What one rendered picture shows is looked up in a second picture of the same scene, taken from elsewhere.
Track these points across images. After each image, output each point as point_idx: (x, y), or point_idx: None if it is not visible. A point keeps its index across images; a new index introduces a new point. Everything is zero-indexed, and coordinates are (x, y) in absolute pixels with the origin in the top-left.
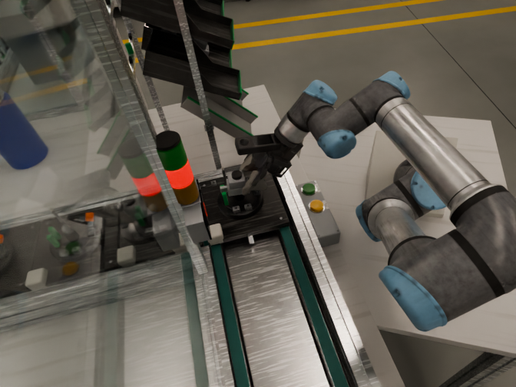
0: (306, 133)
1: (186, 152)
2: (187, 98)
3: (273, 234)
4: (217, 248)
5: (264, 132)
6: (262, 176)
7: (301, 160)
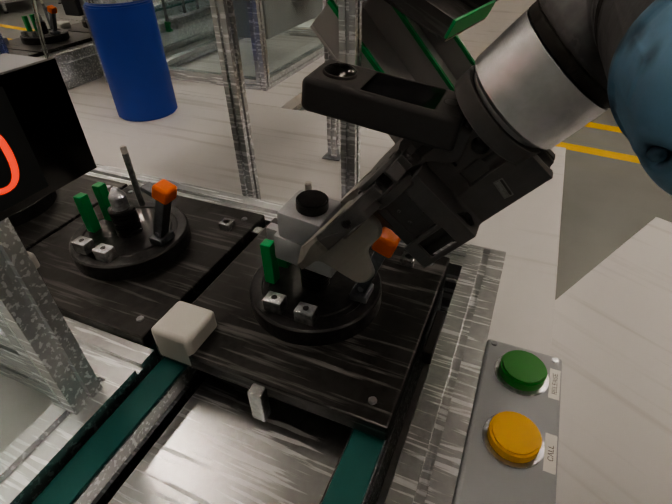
0: (584, 99)
1: (337, 187)
2: (327, 4)
3: (336, 435)
4: (169, 372)
5: (508, 216)
6: (353, 223)
7: (560, 304)
